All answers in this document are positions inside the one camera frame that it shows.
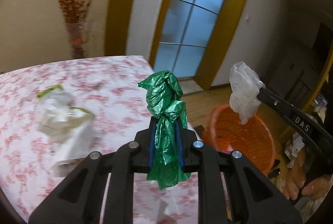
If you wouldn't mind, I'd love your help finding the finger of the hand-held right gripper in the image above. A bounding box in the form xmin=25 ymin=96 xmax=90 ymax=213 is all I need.
xmin=256 ymin=86 xmax=294 ymax=120

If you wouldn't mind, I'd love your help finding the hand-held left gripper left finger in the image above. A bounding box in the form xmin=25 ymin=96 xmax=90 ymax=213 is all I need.
xmin=28 ymin=117 xmax=157 ymax=224

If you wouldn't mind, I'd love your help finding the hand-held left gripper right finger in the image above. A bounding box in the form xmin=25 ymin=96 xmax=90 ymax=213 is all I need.
xmin=175 ymin=122 xmax=303 ymax=224

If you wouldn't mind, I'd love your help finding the translucent white plastic bag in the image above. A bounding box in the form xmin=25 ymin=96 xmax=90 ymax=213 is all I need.
xmin=229 ymin=61 xmax=266 ymax=125

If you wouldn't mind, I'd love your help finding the orange plastic basket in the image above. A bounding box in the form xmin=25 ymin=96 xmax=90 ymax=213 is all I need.
xmin=203 ymin=106 xmax=277 ymax=175

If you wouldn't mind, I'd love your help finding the green plastic bag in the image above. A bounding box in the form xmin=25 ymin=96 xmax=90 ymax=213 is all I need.
xmin=137 ymin=70 xmax=191 ymax=190

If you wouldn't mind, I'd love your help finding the person's right hand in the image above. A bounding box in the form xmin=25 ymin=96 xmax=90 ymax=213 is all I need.
xmin=283 ymin=147 xmax=333 ymax=201

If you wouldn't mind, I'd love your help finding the clear plastic bag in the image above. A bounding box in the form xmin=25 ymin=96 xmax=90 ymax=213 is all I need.
xmin=49 ymin=133 xmax=99 ymax=178

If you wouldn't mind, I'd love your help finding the floral tablecloth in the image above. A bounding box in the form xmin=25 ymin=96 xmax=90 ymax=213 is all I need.
xmin=0 ymin=55 xmax=229 ymax=224

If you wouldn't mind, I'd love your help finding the white bag with green trim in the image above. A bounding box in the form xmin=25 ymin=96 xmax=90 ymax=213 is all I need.
xmin=36 ymin=85 xmax=95 ymax=137

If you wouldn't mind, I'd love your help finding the frosted glass door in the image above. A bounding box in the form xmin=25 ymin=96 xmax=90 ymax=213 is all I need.
xmin=153 ymin=0 xmax=237 ymax=74

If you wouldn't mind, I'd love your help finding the glass vase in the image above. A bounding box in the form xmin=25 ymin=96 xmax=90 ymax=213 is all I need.
xmin=65 ymin=21 xmax=87 ymax=58

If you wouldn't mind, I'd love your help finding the wooden door frame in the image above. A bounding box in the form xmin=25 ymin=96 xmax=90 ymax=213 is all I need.
xmin=125 ymin=0 xmax=255 ymax=90

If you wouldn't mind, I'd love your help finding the wooden wall trim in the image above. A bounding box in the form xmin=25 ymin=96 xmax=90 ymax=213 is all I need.
xmin=104 ymin=0 xmax=146 ymax=56

